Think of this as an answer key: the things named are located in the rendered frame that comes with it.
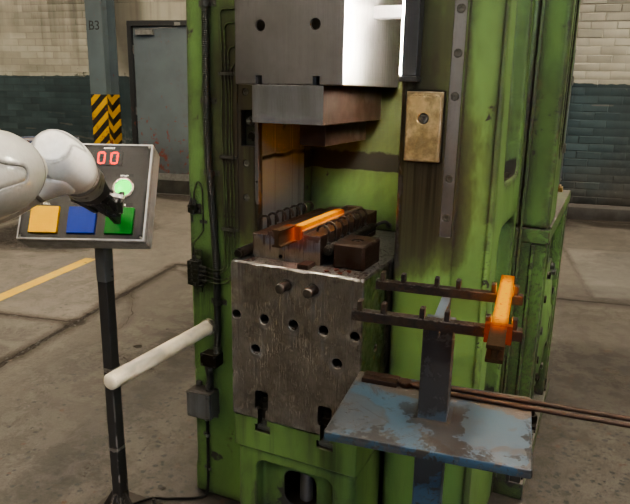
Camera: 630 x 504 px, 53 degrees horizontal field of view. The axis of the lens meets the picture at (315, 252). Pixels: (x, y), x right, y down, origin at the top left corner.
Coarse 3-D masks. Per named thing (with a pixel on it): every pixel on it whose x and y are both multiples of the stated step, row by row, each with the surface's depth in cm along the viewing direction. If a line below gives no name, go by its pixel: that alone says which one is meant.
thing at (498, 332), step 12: (504, 276) 138; (504, 288) 130; (504, 300) 122; (504, 312) 115; (492, 324) 108; (504, 324) 108; (492, 336) 103; (504, 336) 103; (492, 348) 99; (504, 348) 104; (492, 360) 100
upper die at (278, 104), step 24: (264, 96) 158; (288, 96) 155; (312, 96) 152; (336, 96) 158; (360, 96) 173; (264, 120) 160; (288, 120) 157; (312, 120) 154; (336, 120) 160; (360, 120) 175
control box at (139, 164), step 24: (96, 144) 173; (120, 144) 173; (120, 168) 171; (144, 168) 171; (144, 192) 169; (24, 216) 167; (144, 216) 167; (24, 240) 167; (48, 240) 166; (72, 240) 166; (96, 240) 166; (120, 240) 166; (144, 240) 166
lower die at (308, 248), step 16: (320, 208) 205; (336, 208) 200; (320, 224) 171; (336, 224) 175; (352, 224) 179; (256, 240) 168; (272, 240) 166; (304, 240) 162; (320, 240) 160; (256, 256) 170; (272, 256) 167; (288, 256) 165; (304, 256) 163; (320, 256) 161
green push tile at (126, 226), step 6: (126, 210) 167; (132, 210) 167; (126, 216) 167; (132, 216) 167; (108, 222) 166; (126, 222) 166; (132, 222) 166; (108, 228) 166; (114, 228) 166; (120, 228) 166; (126, 228) 166; (132, 228) 166; (108, 234) 166; (114, 234) 166; (120, 234) 166; (126, 234) 166; (132, 234) 166
